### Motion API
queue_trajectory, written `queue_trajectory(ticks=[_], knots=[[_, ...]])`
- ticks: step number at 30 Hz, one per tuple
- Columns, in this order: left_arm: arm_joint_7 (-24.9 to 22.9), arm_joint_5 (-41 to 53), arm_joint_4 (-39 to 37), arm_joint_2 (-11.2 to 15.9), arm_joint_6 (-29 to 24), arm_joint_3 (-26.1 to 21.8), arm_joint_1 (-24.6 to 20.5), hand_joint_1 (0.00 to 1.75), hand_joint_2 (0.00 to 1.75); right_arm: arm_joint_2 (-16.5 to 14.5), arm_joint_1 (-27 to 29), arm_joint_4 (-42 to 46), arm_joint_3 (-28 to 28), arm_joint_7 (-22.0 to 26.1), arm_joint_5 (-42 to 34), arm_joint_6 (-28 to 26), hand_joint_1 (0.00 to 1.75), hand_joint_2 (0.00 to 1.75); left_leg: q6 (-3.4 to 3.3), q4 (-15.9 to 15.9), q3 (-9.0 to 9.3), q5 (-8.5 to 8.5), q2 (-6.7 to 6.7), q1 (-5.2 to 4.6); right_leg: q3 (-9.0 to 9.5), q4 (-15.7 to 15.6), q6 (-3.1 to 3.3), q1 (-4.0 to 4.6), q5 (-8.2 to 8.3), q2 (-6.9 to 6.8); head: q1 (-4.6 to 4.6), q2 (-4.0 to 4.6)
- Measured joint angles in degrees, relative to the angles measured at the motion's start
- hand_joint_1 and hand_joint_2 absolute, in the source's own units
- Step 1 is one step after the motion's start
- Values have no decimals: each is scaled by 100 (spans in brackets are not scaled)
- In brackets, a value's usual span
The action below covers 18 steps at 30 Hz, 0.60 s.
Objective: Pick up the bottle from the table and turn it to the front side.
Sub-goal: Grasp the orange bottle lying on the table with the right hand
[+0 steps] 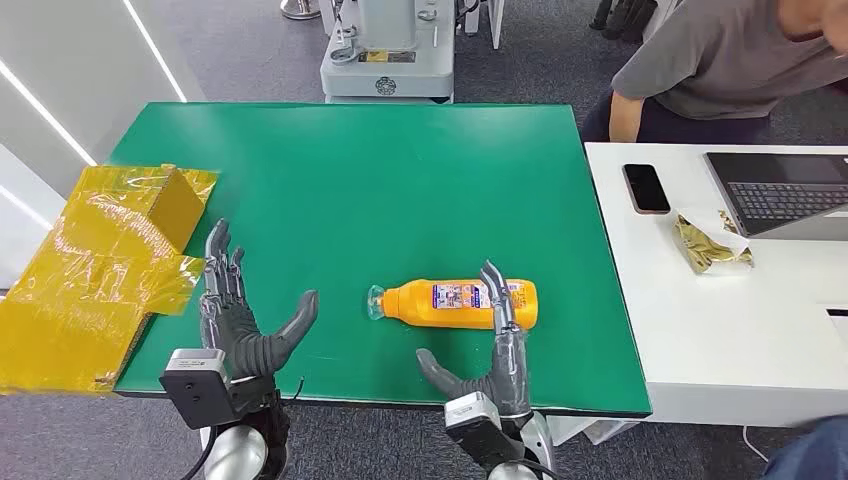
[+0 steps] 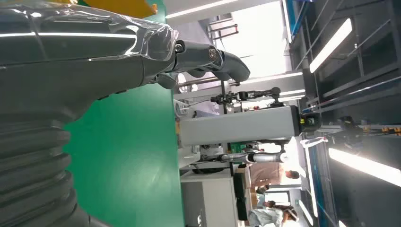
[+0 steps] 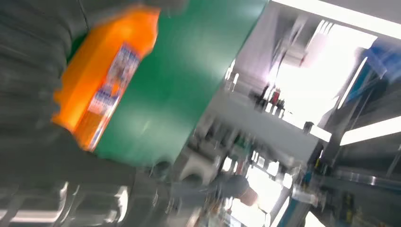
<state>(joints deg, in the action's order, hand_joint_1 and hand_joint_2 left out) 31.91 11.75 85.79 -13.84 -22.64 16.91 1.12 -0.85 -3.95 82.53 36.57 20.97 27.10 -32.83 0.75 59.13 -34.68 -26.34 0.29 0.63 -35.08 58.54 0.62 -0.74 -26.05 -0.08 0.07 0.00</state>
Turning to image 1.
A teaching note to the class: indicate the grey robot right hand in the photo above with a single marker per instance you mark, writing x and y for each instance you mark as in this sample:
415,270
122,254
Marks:
510,371

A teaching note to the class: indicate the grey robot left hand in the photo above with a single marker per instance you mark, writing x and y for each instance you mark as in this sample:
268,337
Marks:
232,318

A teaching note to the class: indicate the green table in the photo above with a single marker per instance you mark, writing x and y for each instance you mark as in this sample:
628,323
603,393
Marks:
397,199

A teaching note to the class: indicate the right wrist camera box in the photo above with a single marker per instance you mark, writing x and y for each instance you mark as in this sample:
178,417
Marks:
474,424

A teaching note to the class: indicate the white desk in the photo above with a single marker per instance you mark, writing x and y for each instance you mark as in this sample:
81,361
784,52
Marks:
715,344

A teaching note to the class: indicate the gold snack packet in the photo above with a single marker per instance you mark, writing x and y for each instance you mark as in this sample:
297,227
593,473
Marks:
705,250

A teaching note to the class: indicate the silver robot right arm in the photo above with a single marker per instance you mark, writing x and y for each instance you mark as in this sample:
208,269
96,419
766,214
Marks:
540,444

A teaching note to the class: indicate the chrome round stand base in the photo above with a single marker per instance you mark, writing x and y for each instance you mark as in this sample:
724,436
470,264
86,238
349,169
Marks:
299,8

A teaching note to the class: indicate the white machine base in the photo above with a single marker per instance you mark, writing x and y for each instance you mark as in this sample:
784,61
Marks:
391,73

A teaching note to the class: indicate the yellow taped cardboard box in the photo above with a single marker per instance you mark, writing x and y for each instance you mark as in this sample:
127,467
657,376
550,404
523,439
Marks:
86,278

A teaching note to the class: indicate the person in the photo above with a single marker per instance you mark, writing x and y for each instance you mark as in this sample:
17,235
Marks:
811,457
715,66

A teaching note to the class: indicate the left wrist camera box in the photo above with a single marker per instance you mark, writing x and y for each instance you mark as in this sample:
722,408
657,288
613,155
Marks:
195,387

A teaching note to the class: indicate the grey laptop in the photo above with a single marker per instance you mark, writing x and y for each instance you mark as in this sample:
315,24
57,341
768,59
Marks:
782,192

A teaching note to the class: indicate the black smartphone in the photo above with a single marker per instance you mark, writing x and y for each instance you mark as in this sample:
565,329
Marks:
646,188

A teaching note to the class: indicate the person's right forearm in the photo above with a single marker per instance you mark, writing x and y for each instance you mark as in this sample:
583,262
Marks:
625,119

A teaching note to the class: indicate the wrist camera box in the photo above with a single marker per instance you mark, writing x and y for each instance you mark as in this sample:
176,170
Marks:
474,424
195,387

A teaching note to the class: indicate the orange plastic bottle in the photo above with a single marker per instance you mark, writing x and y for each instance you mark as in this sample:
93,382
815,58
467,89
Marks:
417,305

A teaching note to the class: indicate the white furniture legs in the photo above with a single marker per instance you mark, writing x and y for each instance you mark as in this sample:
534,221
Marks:
493,20

